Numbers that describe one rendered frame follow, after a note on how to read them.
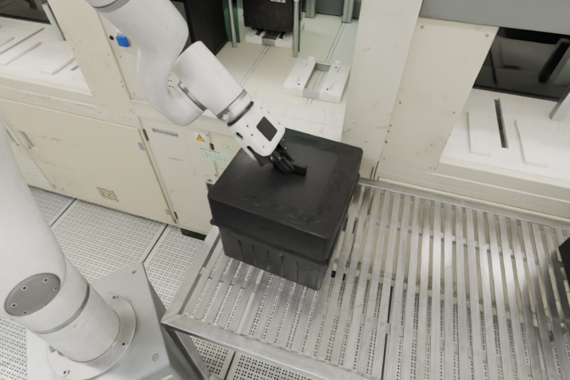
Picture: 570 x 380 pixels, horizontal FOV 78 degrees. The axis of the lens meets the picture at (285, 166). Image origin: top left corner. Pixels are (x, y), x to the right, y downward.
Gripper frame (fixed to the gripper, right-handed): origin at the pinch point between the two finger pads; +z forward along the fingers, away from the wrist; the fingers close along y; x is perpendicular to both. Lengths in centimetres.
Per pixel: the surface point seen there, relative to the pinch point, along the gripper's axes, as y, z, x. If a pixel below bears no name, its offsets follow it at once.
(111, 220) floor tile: 16, -4, 151
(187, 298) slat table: -27.1, 9.8, 31.4
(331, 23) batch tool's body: 109, -3, 27
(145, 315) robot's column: -34.9, 4.3, 35.1
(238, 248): -13.7, 9.9, 20.1
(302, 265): -13.7, 19.1, 5.3
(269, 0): 77, -29, 26
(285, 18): 78, -20, 26
